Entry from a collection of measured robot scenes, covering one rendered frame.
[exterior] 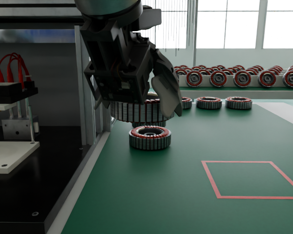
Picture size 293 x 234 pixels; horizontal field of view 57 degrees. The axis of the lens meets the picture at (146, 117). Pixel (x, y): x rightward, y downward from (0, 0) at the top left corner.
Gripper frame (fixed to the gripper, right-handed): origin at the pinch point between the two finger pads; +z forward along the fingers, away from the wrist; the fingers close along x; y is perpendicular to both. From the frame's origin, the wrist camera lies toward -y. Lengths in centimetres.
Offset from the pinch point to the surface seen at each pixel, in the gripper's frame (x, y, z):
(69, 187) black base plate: -11.3, 13.8, 7.9
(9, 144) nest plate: -33.7, 4.9, 12.4
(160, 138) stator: -1.2, -7.9, 20.2
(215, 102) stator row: 9, -50, 51
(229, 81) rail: 13, -111, 93
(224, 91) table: 11, -94, 85
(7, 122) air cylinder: -39.2, -1.5, 12.9
